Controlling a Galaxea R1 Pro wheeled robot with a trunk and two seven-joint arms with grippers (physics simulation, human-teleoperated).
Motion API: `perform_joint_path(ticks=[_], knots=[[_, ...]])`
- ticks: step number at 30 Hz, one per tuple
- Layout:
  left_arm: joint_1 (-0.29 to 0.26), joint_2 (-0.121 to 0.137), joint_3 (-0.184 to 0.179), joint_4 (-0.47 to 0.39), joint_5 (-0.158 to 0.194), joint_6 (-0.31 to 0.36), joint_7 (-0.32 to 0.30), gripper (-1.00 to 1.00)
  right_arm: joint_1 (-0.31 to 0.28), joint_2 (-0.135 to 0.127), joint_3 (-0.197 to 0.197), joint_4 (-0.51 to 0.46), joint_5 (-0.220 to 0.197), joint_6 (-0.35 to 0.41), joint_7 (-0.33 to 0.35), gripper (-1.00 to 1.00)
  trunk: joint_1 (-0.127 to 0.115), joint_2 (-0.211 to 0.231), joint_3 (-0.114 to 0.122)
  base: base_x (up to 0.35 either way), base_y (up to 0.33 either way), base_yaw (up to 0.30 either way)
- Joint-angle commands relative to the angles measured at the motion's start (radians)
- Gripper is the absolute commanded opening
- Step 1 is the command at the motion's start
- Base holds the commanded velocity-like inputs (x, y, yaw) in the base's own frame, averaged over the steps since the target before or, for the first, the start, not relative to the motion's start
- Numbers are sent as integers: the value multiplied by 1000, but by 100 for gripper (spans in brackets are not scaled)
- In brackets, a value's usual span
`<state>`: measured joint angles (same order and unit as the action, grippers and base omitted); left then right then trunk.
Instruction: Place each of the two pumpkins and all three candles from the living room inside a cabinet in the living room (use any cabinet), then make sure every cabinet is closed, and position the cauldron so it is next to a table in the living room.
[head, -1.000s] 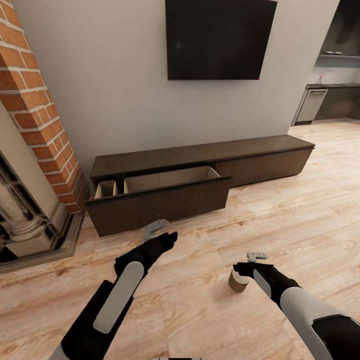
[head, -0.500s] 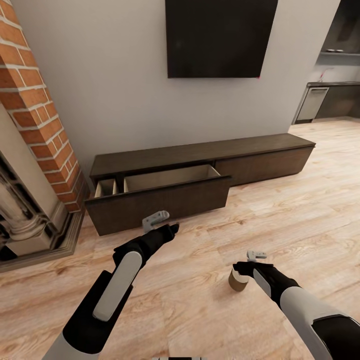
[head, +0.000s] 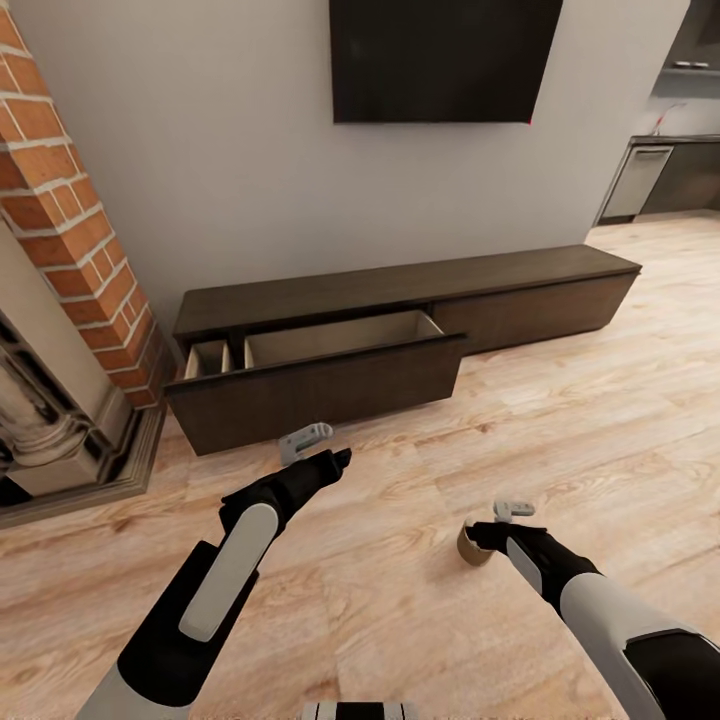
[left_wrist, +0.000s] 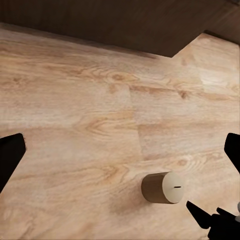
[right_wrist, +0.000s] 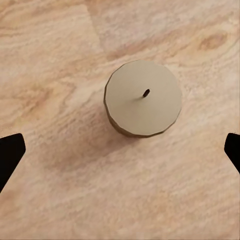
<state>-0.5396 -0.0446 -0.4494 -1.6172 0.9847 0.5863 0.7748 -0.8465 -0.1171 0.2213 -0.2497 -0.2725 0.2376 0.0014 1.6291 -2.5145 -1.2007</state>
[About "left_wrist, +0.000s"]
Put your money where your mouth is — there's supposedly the pillar candle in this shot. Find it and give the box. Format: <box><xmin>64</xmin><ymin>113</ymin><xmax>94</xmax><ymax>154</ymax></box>
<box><xmin>141</xmin><ymin>171</ymin><xmax>185</xmax><ymax>205</ymax></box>

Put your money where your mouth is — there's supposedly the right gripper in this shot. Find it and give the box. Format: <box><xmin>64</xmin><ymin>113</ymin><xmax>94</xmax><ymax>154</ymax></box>
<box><xmin>186</xmin><ymin>201</ymin><xmax>240</xmax><ymax>240</ymax></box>

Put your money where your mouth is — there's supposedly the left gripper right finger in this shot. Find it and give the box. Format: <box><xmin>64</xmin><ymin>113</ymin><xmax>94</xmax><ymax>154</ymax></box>
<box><xmin>224</xmin><ymin>133</ymin><xmax>240</xmax><ymax>173</ymax></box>

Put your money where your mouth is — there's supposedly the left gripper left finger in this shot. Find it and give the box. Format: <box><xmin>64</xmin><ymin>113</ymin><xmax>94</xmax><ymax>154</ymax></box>
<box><xmin>0</xmin><ymin>133</ymin><xmax>26</xmax><ymax>193</ymax></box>

